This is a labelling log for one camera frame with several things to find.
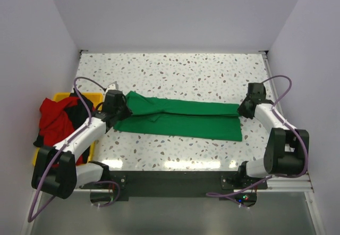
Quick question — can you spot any green t shirt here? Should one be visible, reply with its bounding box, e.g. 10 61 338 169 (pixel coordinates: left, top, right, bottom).
114 91 242 142

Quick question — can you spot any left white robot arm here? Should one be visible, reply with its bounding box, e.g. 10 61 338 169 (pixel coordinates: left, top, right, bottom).
31 90 132 199

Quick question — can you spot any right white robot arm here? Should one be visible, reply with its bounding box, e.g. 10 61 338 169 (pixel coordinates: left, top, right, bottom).
236 83 309 189

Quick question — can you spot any yellow plastic bin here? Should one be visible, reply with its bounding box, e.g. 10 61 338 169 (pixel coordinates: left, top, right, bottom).
32 92 104 169

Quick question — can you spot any black t shirt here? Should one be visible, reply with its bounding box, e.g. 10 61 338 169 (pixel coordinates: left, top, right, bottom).
33 92 103 148

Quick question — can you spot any red t shirt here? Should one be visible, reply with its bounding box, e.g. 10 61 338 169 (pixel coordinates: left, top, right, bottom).
39 97 82 150

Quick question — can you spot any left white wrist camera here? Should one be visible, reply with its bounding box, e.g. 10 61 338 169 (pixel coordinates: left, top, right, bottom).
105 81 118 93

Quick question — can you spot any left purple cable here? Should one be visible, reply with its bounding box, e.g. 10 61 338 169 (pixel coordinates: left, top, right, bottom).
27 77 109 224

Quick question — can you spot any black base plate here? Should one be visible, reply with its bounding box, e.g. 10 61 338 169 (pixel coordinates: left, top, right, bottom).
79 170 268 208

